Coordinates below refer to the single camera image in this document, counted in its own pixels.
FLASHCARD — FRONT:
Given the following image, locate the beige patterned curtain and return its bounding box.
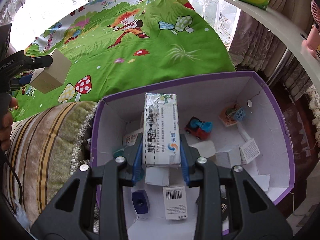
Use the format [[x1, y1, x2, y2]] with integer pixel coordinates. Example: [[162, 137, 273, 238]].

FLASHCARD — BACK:
[[229, 10, 300, 80]]

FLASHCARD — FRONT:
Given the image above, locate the orange picture card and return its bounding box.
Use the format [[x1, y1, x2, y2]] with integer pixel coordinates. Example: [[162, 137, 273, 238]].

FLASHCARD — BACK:
[[219, 104, 239, 127]]

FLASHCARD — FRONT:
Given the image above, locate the small pale grey box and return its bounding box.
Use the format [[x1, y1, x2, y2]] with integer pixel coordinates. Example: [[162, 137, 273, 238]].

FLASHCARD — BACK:
[[215, 147, 242, 167]]

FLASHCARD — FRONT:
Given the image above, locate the purple cardboard box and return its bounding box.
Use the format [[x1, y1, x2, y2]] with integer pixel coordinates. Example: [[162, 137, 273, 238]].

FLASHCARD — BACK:
[[89, 71, 293, 235]]

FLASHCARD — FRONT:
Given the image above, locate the white curved desk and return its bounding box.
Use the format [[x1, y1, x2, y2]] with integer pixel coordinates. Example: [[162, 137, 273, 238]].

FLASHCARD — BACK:
[[205, 0, 320, 85]]

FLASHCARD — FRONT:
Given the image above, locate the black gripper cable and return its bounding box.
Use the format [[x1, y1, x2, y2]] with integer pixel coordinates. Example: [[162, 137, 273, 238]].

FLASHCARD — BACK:
[[0, 140, 24, 205]]

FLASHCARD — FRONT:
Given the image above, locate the striped plush cushion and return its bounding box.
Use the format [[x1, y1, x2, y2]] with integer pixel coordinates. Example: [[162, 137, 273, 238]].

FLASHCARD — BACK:
[[5, 101, 99, 224]]

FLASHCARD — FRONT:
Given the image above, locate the white medicine box red figure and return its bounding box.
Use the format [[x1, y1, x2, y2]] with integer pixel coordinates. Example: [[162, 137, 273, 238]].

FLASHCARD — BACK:
[[122, 127, 144, 147]]

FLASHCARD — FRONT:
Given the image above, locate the long white cream box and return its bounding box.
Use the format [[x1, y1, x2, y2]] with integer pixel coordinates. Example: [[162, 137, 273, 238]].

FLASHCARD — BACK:
[[142, 92, 182, 167]]

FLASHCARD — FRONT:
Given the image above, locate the pink handheld fan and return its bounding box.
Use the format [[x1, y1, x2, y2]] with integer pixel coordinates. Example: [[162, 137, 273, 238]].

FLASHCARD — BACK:
[[301, 0, 320, 60]]

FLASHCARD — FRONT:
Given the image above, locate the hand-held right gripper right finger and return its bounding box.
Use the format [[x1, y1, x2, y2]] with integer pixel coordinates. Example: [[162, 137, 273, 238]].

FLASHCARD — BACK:
[[179, 133, 293, 240]]

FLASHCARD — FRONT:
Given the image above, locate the plain pale grey box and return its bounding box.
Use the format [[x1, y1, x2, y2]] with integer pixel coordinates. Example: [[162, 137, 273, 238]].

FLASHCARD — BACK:
[[29, 49, 71, 94]]

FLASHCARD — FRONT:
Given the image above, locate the green cartoon printed bedsheet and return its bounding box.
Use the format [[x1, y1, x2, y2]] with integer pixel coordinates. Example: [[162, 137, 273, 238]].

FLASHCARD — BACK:
[[11, 0, 237, 122]]

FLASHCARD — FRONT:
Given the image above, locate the black box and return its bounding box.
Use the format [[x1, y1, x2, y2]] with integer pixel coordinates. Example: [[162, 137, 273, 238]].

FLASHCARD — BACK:
[[220, 197, 229, 222]]

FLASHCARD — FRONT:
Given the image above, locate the large white medicine box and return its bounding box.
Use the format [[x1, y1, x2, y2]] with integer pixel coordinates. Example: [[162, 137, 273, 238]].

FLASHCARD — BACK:
[[162, 186, 188, 221]]

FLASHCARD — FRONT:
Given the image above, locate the white box fine text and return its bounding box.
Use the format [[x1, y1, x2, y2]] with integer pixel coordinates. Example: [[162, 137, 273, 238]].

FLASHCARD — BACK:
[[239, 139, 260, 165]]

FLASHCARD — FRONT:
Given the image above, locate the plain white box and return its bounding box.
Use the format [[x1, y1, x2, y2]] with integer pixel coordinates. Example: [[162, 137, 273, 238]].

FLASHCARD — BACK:
[[145, 166, 170, 187]]

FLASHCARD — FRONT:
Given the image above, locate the dark blue small box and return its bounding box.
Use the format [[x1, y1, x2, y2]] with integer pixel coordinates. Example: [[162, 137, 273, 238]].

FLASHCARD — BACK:
[[131, 189, 150, 215]]

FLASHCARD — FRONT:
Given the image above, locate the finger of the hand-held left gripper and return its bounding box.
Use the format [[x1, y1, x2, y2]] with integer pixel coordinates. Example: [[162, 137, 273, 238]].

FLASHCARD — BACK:
[[24, 54, 53, 68], [9, 73, 34, 92]]

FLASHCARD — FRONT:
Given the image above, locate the red blue toy car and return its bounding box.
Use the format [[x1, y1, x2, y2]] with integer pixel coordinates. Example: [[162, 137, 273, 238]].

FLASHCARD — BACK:
[[184, 117, 213, 140]]

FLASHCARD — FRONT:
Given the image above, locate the blue mesh toy basket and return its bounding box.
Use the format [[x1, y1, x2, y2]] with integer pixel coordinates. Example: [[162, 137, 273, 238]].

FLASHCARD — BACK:
[[233, 107, 247, 122]]

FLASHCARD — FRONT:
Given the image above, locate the pale fluffy garment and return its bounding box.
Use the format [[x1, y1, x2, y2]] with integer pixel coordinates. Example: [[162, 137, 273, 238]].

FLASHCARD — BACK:
[[12, 200, 32, 228]]

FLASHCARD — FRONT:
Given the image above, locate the person's left hand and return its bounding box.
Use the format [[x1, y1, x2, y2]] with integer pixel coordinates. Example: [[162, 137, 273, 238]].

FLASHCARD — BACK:
[[0, 97, 18, 151]]

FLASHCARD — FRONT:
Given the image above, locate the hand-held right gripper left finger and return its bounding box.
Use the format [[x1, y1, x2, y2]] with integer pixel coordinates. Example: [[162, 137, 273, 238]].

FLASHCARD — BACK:
[[30, 134, 147, 240]]

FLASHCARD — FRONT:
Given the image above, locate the white paper sheet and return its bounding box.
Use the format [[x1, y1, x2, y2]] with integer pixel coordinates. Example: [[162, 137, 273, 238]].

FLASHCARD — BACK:
[[246, 174, 271, 192]]

